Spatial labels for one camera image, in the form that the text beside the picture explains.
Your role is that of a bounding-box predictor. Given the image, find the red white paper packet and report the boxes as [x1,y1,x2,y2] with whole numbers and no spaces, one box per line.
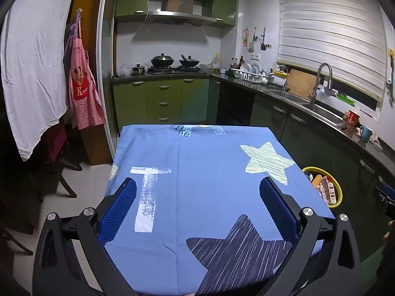
[321,177,337,204]

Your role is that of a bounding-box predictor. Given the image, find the yellow rimmed trash bin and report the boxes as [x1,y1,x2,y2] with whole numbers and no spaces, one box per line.
[302,166,343,208]

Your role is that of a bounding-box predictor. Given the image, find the dark wooden chair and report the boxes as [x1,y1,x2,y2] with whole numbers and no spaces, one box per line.
[40,120,84,198]

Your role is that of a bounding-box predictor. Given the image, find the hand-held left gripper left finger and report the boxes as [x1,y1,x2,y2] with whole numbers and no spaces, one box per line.
[32,177,138,296]

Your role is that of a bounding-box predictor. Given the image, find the green plastic tray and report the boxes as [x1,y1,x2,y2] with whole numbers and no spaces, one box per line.
[336,92,357,104]

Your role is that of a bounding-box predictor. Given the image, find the tall steel faucet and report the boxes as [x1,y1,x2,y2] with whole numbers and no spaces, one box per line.
[309,62,333,105]

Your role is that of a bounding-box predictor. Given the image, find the black wok with lid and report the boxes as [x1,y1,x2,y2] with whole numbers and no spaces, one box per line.
[151,53,175,67]
[179,54,200,67]

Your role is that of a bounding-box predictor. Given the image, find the glass sliding door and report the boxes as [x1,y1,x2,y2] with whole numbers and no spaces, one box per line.
[97,0,119,136]

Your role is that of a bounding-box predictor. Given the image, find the blue star print tablecloth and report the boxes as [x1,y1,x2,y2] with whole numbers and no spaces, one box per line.
[104,124,335,296]

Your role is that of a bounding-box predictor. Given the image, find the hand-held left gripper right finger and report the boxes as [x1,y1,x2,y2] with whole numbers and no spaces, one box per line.
[259,177,361,296]

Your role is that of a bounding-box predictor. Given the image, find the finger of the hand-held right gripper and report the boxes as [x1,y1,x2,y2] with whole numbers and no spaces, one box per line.
[372,185,395,205]

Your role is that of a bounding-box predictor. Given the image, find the red patterned package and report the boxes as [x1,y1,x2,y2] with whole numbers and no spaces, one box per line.
[64,9,107,130]

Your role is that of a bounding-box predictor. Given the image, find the white dish rack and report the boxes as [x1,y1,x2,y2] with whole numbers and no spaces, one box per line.
[233,63,274,84]

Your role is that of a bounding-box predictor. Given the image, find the white window blind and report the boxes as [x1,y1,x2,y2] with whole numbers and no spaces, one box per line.
[276,0,388,101]

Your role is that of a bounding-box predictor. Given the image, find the gas stove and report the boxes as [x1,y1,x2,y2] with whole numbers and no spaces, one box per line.
[148,66,208,74]

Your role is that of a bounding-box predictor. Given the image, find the person's right forearm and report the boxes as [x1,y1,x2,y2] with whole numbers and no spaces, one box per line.
[376,239,395,289]

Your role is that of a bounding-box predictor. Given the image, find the small steel faucet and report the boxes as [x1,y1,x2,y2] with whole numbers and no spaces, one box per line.
[273,65,289,92]

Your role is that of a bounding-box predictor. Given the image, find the white hanging sheet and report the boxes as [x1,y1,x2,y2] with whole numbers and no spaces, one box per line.
[0,0,79,161]

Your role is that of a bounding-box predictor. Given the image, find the light green base cabinet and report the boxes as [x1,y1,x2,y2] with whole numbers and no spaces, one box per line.
[113,78,221,130]

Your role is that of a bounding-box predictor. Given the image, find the dark green base cabinet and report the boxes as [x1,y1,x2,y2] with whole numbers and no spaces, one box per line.
[216,82,395,262]

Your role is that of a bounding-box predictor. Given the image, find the steel range hood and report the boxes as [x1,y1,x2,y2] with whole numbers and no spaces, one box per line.
[145,0,218,27]

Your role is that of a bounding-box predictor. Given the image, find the blue mug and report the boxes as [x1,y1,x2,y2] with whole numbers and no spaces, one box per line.
[359,125,373,142]

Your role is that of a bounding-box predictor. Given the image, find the steel double sink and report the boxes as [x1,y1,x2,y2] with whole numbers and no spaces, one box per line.
[262,89,343,124]

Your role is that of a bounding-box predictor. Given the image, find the wooden cutting board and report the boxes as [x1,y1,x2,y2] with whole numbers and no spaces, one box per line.
[285,69,318,100]

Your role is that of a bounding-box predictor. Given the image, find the person's right hand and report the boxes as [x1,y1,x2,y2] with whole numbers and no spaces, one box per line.
[383,220,395,241]

